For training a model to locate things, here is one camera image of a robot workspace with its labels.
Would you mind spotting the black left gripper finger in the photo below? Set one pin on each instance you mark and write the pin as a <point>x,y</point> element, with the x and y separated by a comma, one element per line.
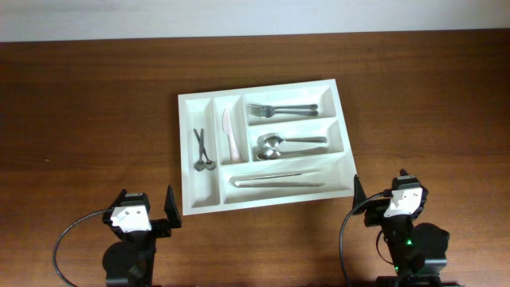
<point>171,210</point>
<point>119,199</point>

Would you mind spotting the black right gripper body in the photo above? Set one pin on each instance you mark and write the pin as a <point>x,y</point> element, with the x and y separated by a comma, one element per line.
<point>372,218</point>

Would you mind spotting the small metal teaspoon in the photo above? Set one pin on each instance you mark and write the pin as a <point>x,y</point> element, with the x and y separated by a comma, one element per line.
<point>199,165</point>

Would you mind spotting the small metal rod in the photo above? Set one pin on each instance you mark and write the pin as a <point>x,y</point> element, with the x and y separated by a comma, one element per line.
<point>210,164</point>

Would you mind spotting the large metal spoon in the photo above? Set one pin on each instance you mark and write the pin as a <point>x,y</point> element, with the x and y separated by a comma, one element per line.
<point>271,153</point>
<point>275,140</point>

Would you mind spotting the metal fork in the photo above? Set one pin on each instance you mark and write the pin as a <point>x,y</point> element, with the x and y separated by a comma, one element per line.
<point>265,113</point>
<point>270,107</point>

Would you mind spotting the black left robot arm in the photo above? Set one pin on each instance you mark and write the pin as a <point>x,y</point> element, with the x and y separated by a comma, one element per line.
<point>130,261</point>

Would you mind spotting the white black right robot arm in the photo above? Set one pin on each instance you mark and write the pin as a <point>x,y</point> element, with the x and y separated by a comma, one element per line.
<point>417,252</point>

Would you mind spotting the white plastic cutlery tray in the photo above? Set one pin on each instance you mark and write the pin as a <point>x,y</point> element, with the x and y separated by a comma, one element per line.
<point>211,191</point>

